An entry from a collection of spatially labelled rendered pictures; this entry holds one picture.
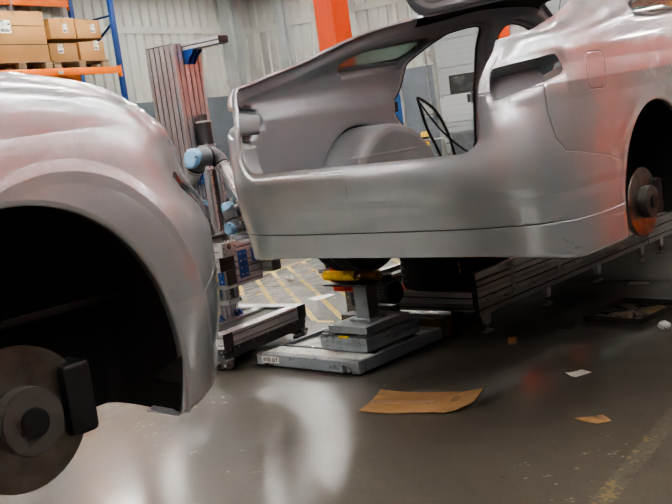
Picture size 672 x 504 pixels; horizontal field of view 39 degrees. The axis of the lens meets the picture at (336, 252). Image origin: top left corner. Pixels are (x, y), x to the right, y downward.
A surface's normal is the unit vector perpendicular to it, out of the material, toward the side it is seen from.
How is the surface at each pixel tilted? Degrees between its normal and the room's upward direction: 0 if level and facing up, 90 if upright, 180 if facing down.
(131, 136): 87
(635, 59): 90
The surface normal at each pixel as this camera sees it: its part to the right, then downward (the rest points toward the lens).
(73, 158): 0.75, -0.07
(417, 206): -0.56, 0.48
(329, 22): -0.66, 0.18
